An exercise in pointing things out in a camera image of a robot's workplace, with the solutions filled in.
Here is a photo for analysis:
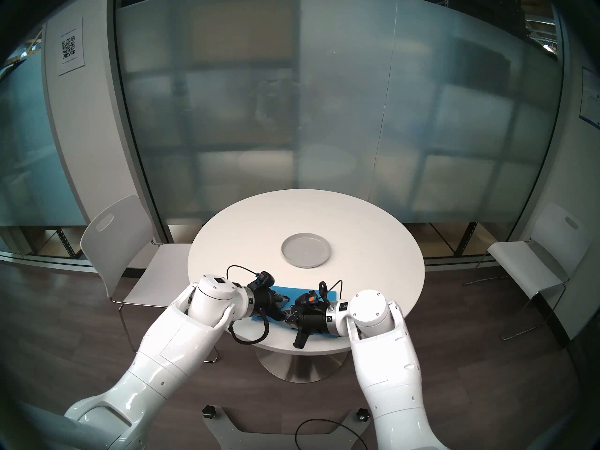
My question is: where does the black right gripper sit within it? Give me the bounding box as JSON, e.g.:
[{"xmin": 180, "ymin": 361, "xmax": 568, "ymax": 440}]
[{"xmin": 283, "ymin": 304, "xmax": 334, "ymax": 350}]

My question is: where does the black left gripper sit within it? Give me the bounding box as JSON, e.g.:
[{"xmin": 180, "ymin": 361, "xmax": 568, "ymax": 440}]
[{"xmin": 252, "ymin": 286, "xmax": 289, "ymax": 321}]

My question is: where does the blue cloth napkin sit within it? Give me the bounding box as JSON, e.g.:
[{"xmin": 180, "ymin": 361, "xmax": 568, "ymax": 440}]
[{"xmin": 251, "ymin": 285, "xmax": 339, "ymax": 337}]

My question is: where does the grey round plate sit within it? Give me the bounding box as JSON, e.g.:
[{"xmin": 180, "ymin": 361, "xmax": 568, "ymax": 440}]
[{"xmin": 281, "ymin": 232, "xmax": 332, "ymax": 269}]

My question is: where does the brushed steel table base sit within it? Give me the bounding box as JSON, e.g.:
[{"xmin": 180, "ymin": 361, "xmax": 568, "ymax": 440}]
[{"xmin": 255, "ymin": 347, "xmax": 348, "ymax": 384}]

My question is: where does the white plastic chair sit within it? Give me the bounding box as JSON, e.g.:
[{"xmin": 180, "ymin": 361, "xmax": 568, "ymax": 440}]
[
  {"xmin": 80, "ymin": 195, "xmax": 207, "ymax": 363},
  {"xmin": 464, "ymin": 202, "xmax": 592, "ymax": 341}
]

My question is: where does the white QR code sign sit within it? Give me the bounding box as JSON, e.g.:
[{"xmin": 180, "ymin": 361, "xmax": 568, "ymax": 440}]
[{"xmin": 56, "ymin": 17, "xmax": 86, "ymax": 77}]

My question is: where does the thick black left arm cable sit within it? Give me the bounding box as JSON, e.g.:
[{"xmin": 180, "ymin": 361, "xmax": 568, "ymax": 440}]
[{"xmin": 229, "ymin": 313, "xmax": 270, "ymax": 345}]

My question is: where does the thin left camera cable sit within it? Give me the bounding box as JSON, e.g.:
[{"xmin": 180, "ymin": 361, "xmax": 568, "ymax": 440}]
[{"xmin": 226, "ymin": 265, "xmax": 261, "ymax": 283}]

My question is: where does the black looped floor cable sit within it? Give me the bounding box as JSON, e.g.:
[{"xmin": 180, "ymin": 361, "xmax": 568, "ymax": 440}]
[{"xmin": 294, "ymin": 419, "xmax": 368, "ymax": 450}]

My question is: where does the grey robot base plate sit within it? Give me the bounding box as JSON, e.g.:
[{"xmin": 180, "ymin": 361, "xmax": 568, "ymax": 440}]
[{"xmin": 202, "ymin": 407, "xmax": 373, "ymax": 450}]

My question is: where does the black metal shelf frame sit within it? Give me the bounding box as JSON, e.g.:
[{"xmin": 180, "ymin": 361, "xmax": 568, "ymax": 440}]
[
  {"xmin": 457, "ymin": 222, "xmax": 480, "ymax": 257},
  {"xmin": 45, "ymin": 226, "xmax": 83, "ymax": 258}
]

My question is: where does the white wall poster blue trim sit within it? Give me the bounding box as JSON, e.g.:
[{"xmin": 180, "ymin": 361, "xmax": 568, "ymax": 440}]
[{"xmin": 578, "ymin": 67, "xmax": 600, "ymax": 128}]

